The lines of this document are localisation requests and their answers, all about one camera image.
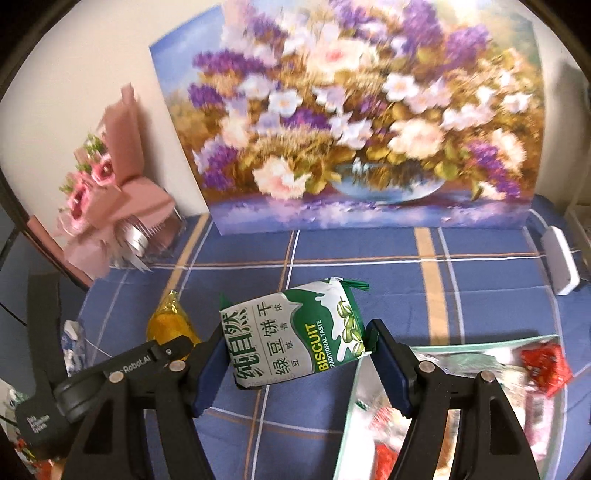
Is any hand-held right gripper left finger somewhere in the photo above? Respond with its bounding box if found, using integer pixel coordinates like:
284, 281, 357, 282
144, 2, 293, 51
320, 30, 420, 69
69, 318, 232, 480

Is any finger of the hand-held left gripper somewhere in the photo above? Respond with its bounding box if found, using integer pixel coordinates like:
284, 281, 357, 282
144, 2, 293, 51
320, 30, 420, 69
154, 335, 195, 363

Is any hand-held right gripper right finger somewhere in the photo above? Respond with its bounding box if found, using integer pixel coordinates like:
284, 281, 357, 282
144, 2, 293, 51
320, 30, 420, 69
366, 318, 543, 480

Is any yellow packet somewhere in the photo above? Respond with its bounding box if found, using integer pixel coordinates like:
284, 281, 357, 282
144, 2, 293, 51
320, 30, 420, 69
146, 289, 202, 357

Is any white box with teal rim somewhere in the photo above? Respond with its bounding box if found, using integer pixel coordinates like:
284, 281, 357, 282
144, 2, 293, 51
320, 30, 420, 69
339, 333, 574, 480

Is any long red dotted packet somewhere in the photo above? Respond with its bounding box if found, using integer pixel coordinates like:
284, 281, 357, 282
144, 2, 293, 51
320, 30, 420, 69
373, 443, 403, 480

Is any green white carton-shaped packet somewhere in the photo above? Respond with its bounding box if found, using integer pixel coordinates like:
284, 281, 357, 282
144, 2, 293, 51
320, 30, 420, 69
218, 277, 373, 391

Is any red triangular packet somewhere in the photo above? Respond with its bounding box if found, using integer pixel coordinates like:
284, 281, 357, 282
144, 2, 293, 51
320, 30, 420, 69
520, 343, 574, 398

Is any pile of colourful packets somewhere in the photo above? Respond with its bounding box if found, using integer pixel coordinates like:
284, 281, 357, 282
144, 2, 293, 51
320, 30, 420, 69
0, 387, 29, 467

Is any blue white patterned packet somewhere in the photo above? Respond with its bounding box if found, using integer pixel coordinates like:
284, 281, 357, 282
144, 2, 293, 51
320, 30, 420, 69
61, 320, 87, 376

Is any black flat panel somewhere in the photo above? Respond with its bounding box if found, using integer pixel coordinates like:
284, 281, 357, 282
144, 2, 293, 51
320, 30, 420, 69
27, 271, 63, 398

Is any blue plaid cloth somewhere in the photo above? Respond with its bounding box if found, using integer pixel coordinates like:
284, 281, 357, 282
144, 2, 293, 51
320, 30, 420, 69
60, 196, 580, 480

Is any clear plastic box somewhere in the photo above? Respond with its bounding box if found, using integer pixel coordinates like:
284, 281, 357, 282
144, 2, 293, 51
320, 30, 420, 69
108, 208, 188, 274

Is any pink board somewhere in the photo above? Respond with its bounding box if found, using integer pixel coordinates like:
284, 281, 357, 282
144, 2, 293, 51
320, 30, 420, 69
27, 216, 94, 290

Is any pink flower bouquet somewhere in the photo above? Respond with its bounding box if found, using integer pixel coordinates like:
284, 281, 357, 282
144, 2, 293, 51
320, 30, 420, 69
50, 84, 175, 281

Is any dark grey cabinet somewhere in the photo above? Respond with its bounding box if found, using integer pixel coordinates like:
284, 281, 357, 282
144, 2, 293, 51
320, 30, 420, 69
0, 168, 33, 324

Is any white rectangular device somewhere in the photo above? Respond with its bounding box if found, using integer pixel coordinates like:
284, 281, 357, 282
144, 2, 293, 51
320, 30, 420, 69
539, 225, 581, 297

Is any flower painting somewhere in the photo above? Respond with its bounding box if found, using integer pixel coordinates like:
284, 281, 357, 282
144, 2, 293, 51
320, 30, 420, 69
149, 0, 546, 234

